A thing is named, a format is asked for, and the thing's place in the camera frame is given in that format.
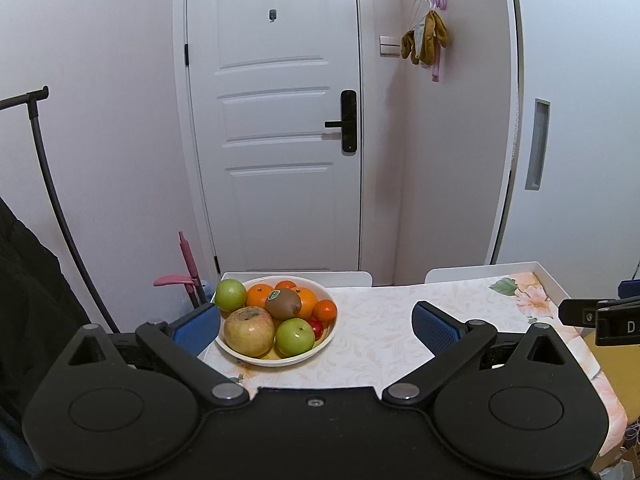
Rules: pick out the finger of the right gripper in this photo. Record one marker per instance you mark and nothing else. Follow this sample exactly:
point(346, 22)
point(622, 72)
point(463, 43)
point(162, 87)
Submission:
point(590, 312)
point(628, 289)

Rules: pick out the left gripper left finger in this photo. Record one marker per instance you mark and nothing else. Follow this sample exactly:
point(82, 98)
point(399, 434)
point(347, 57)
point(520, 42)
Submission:
point(178, 344)

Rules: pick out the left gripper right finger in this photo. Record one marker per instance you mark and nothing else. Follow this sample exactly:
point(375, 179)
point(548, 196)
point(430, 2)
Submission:
point(454, 345)

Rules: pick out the large green apple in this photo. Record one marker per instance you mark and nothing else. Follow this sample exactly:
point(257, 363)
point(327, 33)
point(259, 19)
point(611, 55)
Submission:
point(230, 295)

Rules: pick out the red yellow apple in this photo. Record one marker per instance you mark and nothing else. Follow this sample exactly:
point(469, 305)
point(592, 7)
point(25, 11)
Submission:
point(249, 331)

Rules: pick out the brown kiwi with sticker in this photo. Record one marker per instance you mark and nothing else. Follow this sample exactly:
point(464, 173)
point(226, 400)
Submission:
point(283, 304)

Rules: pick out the small green apple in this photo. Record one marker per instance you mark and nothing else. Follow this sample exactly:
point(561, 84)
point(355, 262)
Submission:
point(294, 337)

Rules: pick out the small mandarin orange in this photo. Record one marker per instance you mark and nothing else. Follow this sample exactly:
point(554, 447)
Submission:
point(285, 284)

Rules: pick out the pink plastic stand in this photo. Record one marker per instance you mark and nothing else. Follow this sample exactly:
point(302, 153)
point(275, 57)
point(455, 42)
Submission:
point(191, 281)

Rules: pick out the floral tablecloth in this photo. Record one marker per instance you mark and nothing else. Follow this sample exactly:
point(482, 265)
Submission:
point(382, 334)

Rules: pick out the orange left in bowl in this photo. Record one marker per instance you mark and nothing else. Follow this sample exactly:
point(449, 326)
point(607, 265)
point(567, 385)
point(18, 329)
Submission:
point(257, 295)

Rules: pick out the orange in bowl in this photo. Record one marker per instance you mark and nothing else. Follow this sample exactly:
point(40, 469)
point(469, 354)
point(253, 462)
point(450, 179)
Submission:
point(257, 295)
point(308, 300)

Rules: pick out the white sliding wardrobe door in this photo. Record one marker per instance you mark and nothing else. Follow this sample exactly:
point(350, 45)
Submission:
point(572, 200)

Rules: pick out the orange right in bowl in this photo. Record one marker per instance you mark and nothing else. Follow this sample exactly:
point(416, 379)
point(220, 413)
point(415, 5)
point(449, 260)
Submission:
point(308, 300)

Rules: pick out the red cherry tomato right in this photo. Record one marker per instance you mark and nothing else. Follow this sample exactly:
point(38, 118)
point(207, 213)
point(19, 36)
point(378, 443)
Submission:
point(317, 327)

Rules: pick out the white fruit bowl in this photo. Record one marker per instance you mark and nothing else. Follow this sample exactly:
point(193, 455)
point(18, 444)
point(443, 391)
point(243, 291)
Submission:
point(274, 358)

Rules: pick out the black metal stand pole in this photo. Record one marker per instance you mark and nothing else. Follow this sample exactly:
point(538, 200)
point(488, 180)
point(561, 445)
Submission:
point(30, 100)

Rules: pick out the hanging clothes on hook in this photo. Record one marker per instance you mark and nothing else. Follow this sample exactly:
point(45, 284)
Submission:
point(426, 37)

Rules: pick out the black door handle lock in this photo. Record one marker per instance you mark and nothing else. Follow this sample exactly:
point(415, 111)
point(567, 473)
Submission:
point(348, 123)

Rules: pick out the white wall switch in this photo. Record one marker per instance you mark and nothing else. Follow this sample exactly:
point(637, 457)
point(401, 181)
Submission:
point(389, 45)

